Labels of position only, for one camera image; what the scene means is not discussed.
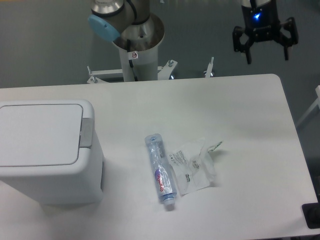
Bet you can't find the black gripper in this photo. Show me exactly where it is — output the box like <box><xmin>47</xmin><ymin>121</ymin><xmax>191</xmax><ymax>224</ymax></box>
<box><xmin>232</xmin><ymin>0</ymin><xmax>299</xmax><ymax>64</ymax></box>

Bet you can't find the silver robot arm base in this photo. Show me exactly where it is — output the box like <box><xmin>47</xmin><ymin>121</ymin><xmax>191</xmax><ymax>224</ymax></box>
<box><xmin>88</xmin><ymin>0</ymin><xmax>165</xmax><ymax>52</ymax></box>

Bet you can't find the grey trash can push button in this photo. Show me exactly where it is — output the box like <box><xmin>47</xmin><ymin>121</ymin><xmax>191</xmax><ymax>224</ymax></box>
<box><xmin>79</xmin><ymin>118</ymin><xmax>94</xmax><ymax>149</ymax></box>

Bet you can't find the white trash can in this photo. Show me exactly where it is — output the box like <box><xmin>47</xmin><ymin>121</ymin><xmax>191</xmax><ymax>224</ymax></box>
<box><xmin>0</xmin><ymin>99</ymin><xmax>104</xmax><ymax>205</ymax></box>

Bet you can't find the white trash can lid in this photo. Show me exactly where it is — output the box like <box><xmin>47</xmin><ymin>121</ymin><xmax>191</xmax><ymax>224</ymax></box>
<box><xmin>0</xmin><ymin>104</ymin><xmax>83</xmax><ymax>167</ymax></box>

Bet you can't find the white stand at right edge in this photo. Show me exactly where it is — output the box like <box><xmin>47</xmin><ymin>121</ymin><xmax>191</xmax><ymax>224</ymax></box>
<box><xmin>295</xmin><ymin>85</ymin><xmax>320</xmax><ymax>130</ymax></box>

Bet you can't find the crumpled white plastic wrapper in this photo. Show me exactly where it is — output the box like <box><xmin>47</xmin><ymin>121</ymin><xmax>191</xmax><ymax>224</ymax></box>
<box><xmin>168</xmin><ymin>137</ymin><xmax>223</xmax><ymax>196</ymax></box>

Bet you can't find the clear plastic water bottle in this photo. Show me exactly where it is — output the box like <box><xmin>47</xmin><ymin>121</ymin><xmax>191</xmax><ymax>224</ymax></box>
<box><xmin>144</xmin><ymin>133</ymin><xmax>177</xmax><ymax>211</ymax></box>

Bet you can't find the black clamp at table edge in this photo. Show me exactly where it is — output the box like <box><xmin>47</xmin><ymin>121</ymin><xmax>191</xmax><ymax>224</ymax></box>
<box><xmin>302</xmin><ymin>202</ymin><xmax>320</xmax><ymax>229</ymax></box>

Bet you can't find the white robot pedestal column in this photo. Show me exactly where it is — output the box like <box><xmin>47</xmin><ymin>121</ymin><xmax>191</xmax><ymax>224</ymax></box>
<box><xmin>118</xmin><ymin>46</ymin><xmax>158</xmax><ymax>82</ymax></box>

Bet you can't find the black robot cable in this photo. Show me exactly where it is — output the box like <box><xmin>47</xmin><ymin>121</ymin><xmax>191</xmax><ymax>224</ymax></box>
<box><xmin>126</xmin><ymin>38</ymin><xmax>139</xmax><ymax>82</ymax></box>

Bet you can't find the white pedestal base frame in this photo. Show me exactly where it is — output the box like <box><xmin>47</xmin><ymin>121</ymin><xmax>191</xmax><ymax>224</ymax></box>
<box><xmin>86</xmin><ymin>56</ymin><xmax>216</xmax><ymax>85</ymax></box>

